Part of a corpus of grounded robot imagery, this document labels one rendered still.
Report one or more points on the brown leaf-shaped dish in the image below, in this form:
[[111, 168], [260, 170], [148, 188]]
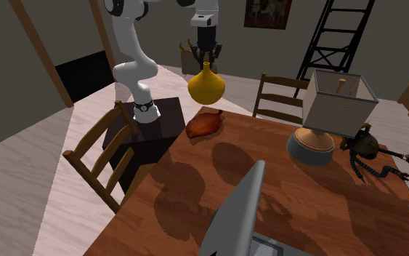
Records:
[[204, 124]]

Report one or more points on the dark wall picture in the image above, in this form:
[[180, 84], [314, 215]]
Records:
[[268, 12]]

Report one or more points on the wooden ladder-back chair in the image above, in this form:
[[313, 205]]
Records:
[[282, 82], [94, 156]]

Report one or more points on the wooden table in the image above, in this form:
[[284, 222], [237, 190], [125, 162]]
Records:
[[314, 205]]

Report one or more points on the black ladder frame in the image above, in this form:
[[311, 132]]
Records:
[[333, 51]]

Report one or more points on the table lamp with square shade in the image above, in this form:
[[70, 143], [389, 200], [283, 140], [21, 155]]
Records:
[[335, 110]]

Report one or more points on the beige box with horned figures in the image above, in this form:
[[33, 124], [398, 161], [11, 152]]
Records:
[[189, 64]]

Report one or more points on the yellow bulbous vase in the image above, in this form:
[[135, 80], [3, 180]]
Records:
[[206, 87]]

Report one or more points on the dark tentacled robot figure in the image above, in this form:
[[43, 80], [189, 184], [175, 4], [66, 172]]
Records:
[[365, 145]]

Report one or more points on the grey laptop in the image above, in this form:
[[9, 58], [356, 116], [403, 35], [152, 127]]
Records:
[[239, 212]]

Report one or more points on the dark robot stand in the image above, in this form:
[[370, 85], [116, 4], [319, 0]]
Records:
[[167, 120]]

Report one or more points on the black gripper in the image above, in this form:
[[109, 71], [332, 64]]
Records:
[[206, 37]]

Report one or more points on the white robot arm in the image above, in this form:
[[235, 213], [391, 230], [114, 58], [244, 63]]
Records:
[[133, 53]]

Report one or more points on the wooden door frame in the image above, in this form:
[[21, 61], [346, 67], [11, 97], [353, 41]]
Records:
[[43, 53]]

